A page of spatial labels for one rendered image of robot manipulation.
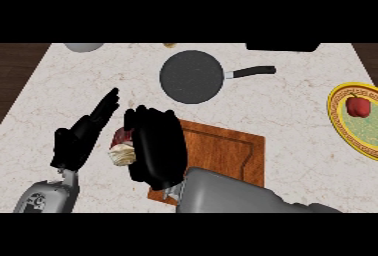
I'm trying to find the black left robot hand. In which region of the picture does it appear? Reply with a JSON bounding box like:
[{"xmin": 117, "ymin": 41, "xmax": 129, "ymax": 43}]
[{"xmin": 49, "ymin": 87, "xmax": 122, "ymax": 172}]

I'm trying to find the grey bowl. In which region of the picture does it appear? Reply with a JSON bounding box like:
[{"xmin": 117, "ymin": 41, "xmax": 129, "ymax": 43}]
[{"xmin": 63, "ymin": 42, "xmax": 107, "ymax": 53}]

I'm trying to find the yellow-rimmed green plate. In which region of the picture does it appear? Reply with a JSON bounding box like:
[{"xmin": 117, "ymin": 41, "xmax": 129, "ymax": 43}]
[{"xmin": 327, "ymin": 82, "xmax": 378, "ymax": 162}]

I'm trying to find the red-topped cupcake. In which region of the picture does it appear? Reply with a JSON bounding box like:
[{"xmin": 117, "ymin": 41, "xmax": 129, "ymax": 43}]
[{"xmin": 108, "ymin": 126, "xmax": 138, "ymax": 167}]

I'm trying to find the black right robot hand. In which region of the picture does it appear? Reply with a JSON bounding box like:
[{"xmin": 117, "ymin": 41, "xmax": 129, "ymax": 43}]
[{"xmin": 123, "ymin": 104, "xmax": 190, "ymax": 192}]

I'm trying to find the dark grey frying pan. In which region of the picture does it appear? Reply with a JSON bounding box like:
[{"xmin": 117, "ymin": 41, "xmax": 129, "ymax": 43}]
[{"xmin": 159, "ymin": 49, "xmax": 278, "ymax": 105}]

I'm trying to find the red bell pepper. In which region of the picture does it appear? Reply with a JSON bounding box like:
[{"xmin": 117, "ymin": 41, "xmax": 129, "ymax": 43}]
[{"xmin": 345, "ymin": 93, "xmax": 373, "ymax": 119}]

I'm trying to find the brown wooden cutting board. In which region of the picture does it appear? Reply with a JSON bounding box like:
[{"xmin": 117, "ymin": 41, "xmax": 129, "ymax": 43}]
[{"xmin": 147, "ymin": 119, "xmax": 268, "ymax": 206}]

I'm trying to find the black appliance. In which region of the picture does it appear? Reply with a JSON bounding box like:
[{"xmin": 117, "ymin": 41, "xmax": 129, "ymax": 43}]
[{"xmin": 246, "ymin": 42, "xmax": 323, "ymax": 53}]

